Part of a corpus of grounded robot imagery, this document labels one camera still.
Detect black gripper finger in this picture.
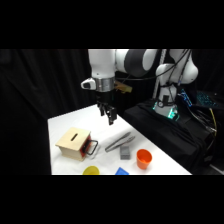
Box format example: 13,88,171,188
107,105,118,126
97,103,108,117

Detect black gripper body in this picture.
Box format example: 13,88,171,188
96,90,115,107

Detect grey rectangular block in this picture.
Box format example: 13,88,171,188
119,144,132,161

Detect wooden box with slot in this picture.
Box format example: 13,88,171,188
54,126,92,163

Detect orange plastic cup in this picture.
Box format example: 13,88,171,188
135,148,153,171

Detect blue block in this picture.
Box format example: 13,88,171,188
114,166,130,176

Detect black cloth-covered robot stand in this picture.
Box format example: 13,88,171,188
122,99,216,176

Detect green base light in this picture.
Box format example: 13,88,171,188
152,101,180,122

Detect yellow plastic bowl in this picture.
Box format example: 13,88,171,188
82,165,101,176

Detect black curtain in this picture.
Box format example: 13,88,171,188
0,49,224,176

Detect blue-lit keyboard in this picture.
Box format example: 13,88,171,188
195,90,219,108

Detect tan wrist mount piece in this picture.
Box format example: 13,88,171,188
114,80,133,94

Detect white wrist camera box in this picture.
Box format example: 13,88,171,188
80,77,97,91

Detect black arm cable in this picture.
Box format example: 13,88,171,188
115,49,193,83

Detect blue cable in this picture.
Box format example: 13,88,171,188
177,88,194,108

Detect yellow cable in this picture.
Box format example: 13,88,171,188
208,107,218,138

